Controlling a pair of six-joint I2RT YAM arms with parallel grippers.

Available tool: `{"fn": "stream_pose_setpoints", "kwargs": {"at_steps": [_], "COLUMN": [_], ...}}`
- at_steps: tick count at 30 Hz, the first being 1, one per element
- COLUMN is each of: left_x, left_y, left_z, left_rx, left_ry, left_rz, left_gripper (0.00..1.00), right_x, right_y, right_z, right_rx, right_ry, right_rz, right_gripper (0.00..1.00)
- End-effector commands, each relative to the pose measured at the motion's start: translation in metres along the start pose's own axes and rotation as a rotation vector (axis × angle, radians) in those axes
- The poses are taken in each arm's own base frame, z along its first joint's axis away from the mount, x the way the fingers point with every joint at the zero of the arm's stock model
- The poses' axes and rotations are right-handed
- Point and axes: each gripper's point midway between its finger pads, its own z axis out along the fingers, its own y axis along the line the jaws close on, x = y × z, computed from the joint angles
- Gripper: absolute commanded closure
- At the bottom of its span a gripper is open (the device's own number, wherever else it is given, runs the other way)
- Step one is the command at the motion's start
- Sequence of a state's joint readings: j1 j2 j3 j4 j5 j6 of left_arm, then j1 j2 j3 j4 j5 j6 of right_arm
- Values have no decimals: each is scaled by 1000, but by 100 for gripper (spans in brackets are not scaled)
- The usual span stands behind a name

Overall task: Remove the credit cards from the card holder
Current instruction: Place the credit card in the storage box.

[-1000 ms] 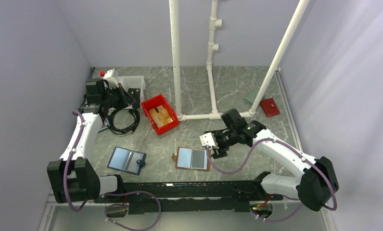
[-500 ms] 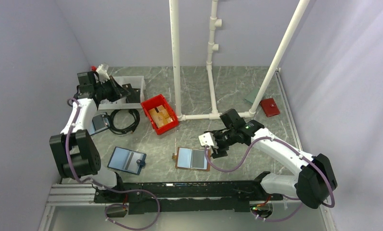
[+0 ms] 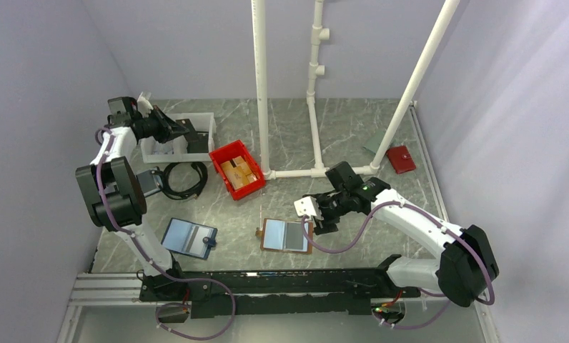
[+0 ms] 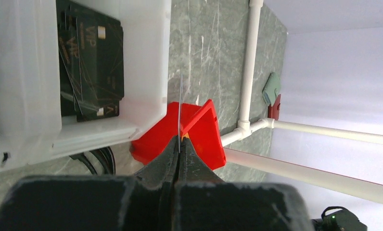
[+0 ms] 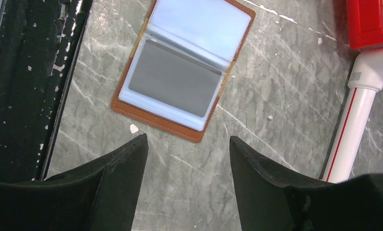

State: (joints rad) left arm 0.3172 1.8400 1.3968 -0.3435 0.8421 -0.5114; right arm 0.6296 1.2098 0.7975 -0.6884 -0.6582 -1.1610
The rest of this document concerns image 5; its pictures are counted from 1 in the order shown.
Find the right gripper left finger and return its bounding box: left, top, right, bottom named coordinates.
left=0, top=134, right=149, bottom=231

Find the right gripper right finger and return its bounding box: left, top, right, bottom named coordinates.
left=230, top=136, right=383, bottom=231

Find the brown leather card holder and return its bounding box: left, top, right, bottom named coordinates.
left=111, top=0, right=256, bottom=143

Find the red plastic bin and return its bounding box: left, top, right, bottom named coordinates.
left=346, top=0, right=383, bottom=50

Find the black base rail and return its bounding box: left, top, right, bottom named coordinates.
left=0, top=0, right=92, bottom=183

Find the white PVC pipe frame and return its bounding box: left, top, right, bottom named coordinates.
left=322, top=47, right=383, bottom=183

